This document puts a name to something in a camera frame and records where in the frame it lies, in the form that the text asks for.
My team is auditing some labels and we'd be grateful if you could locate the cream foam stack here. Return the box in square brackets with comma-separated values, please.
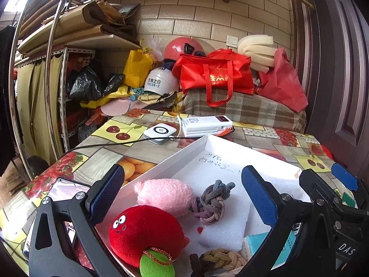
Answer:
[237, 34, 277, 73]

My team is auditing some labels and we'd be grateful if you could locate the dark red fabric bag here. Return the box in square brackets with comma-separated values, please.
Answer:
[255, 48, 308, 113]

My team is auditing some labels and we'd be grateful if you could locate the brown braided rope ring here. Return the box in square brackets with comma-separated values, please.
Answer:
[188, 247, 248, 277]

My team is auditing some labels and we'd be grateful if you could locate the chrome clothes rack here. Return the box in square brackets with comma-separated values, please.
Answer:
[9, 0, 72, 181]

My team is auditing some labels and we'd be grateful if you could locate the smartphone showing woman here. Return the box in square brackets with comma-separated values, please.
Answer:
[35, 178, 90, 248]

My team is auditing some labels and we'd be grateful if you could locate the red tote bag gold print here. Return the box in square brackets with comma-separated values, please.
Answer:
[171, 49, 255, 108]

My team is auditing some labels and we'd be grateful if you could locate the teal tissue pack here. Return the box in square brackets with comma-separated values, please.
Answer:
[241, 231, 296, 269]

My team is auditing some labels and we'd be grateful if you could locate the grey braided rope knot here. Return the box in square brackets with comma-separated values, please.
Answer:
[189, 179, 236, 225]

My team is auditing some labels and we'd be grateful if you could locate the dark wooden door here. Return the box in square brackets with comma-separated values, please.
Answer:
[293, 0, 368, 179]

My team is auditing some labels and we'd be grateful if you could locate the white foam sheet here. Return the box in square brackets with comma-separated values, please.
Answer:
[174, 162, 271, 254]

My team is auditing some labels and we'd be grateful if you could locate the pink plush toy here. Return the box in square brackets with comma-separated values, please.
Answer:
[134, 178, 193, 218]

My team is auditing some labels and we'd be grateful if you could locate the yellow shopping bag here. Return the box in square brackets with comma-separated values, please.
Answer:
[123, 47, 157, 88]

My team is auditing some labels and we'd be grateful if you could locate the black plastic bag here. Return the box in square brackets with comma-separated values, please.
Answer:
[66, 62, 125, 101]

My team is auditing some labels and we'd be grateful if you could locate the fruit pattern tablecloth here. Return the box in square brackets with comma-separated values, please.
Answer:
[1, 110, 354, 273]

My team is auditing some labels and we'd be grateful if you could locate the white power bank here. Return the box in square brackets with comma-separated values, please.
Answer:
[181, 116, 233, 138]

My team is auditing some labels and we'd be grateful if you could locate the metal storage shelf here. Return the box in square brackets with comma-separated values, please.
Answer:
[11, 0, 142, 162]

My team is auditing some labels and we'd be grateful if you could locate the white helmet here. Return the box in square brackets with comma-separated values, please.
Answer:
[144, 67, 179, 96]

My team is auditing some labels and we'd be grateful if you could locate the pink hat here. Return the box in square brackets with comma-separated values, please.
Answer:
[101, 98, 133, 116]

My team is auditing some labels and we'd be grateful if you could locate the plaid covered bench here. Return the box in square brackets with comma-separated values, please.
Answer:
[181, 89, 307, 132]

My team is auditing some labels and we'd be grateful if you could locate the red apple plush toy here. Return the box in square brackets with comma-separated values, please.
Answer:
[109, 205, 190, 276]

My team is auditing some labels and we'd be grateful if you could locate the white shallow box tray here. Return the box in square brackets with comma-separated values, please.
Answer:
[94, 133, 338, 277]

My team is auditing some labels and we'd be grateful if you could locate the black cable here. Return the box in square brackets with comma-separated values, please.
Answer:
[65, 133, 208, 153]

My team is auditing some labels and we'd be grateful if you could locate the red helmet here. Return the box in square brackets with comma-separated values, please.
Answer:
[164, 37, 206, 62]

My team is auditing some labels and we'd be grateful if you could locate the white round wireless charger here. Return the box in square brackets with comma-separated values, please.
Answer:
[143, 123, 177, 145]

